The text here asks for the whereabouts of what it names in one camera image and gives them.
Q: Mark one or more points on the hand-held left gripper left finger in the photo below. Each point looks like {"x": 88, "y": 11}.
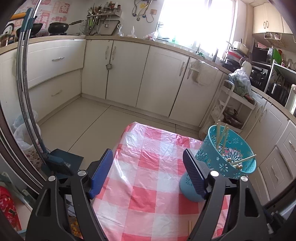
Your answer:
{"x": 100, "y": 173}

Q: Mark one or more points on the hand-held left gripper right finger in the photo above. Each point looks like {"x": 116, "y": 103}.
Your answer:
{"x": 195, "y": 173}

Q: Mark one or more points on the blue perforated plastic basket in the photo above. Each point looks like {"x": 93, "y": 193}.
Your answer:
{"x": 208, "y": 148}

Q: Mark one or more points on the bunch of wooden chopsticks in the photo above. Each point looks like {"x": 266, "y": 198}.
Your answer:
{"x": 217, "y": 132}

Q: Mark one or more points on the light wooden chopstick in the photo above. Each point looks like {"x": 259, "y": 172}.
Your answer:
{"x": 190, "y": 228}

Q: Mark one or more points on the dark blue dustpan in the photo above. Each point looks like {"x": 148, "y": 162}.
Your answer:
{"x": 69, "y": 160}

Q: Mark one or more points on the red white checkered tablecloth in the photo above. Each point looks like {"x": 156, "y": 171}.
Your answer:
{"x": 143, "y": 162}

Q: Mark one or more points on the white trolley rack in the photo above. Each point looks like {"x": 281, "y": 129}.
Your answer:
{"x": 227, "y": 99}

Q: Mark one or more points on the white plastic bag bin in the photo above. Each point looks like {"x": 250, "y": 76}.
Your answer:
{"x": 23, "y": 134}

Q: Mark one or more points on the red white plush toy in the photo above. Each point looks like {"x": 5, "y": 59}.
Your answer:
{"x": 8, "y": 208}

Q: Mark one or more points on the white door-hung bag holder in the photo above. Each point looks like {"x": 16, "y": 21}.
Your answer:
{"x": 203, "y": 73}

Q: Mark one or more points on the plastic bag of greens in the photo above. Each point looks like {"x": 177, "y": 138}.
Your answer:
{"x": 240, "y": 82}

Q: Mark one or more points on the cream lower kitchen cabinets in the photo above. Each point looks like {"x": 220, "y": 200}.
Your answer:
{"x": 127, "y": 69}

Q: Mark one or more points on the black toaster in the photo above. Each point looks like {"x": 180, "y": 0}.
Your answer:
{"x": 278, "y": 93}

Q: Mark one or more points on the black countertop oven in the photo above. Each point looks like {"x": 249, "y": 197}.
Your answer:
{"x": 260, "y": 77}

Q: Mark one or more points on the white thermos jug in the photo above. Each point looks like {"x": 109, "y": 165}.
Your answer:
{"x": 247, "y": 68}

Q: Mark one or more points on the white tall appliance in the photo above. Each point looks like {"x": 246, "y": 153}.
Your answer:
{"x": 291, "y": 99}

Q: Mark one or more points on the stack of pots and bowls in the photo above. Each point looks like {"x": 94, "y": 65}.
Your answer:
{"x": 234, "y": 53}

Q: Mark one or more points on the white countertop shelf rack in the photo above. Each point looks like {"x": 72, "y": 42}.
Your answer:
{"x": 283, "y": 71}

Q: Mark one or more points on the black microwave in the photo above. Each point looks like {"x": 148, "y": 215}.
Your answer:
{"x": 262, "y": 54}

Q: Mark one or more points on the plastic bags on counter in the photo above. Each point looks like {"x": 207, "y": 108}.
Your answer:
{"x": 131, "y": 33}

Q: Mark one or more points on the bright window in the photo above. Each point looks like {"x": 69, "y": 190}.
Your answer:
{"x": 196, "y": 20}

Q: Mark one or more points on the metal kettle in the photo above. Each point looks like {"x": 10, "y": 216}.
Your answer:
{"x": 7, "y": 34}

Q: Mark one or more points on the metal sliding door frame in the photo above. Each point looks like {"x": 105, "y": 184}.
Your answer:
{"x": 13, "y": 150}

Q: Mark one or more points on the wall utensil rack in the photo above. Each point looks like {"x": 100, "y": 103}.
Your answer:
{"x": 101, "y": 20}

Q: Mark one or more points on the pink wall stickers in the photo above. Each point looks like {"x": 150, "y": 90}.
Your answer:
{"x": 46, "y": 14}

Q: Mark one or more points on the cream wall cabinet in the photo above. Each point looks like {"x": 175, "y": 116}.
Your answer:
{"x": 266, "y": 18}

